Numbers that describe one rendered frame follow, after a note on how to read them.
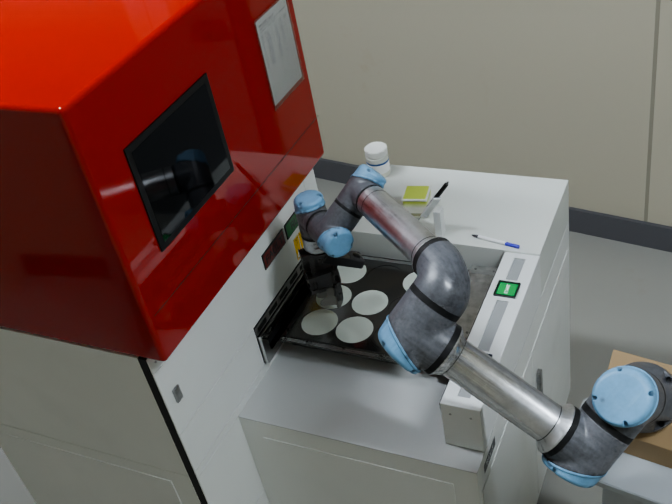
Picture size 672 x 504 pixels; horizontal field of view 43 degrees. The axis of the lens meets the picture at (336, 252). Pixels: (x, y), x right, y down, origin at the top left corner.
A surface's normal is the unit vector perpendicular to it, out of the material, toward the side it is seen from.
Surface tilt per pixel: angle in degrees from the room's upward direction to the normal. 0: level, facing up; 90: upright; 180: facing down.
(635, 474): 0
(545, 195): 0
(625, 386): 37
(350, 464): 90
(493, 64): 90
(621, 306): 0
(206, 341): 90
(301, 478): 90
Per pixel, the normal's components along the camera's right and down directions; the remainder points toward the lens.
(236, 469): 0.90, 0.12
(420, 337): -0.07, 0.17
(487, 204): -0.17, -0.78
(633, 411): -0.41, -0.25
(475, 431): -0.40, 0.62
